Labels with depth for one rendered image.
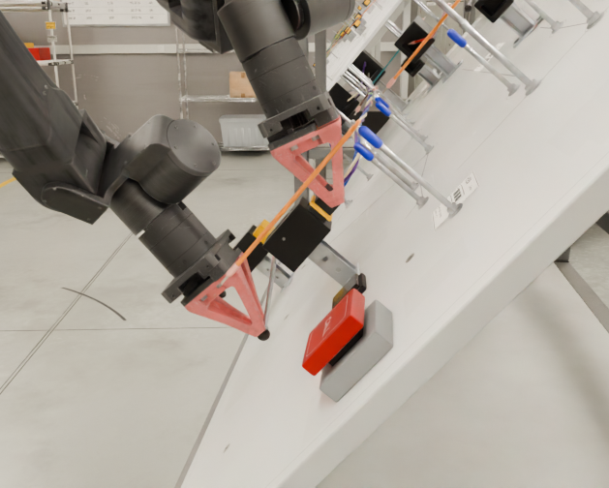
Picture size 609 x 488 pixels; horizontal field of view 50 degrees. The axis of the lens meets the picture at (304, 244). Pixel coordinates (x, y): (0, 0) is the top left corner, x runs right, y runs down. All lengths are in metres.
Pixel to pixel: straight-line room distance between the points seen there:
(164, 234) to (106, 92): 7.84
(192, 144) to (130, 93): 7.80
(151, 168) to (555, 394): 0.68
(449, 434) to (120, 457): 1.57
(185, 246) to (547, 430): 0.55
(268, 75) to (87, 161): 0.18
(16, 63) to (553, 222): 0.40
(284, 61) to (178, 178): 0.14
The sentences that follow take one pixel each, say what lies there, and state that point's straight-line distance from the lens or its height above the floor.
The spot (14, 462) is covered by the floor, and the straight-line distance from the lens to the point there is 2.42.
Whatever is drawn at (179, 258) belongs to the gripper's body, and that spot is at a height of 1.09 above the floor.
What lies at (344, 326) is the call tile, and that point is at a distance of 0.42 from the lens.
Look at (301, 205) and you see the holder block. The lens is 0.62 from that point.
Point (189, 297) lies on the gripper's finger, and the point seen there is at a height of 1.05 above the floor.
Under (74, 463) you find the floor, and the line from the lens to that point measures 2.34.
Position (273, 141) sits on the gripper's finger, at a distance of 0.60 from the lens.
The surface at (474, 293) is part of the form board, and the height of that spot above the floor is 1.15.
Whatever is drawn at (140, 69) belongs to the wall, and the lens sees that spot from 8.35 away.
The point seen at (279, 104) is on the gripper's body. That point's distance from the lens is 0.60.
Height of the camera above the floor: 1.29
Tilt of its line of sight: 17 degrees down
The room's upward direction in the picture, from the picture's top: 1 degrees counter-clockwise
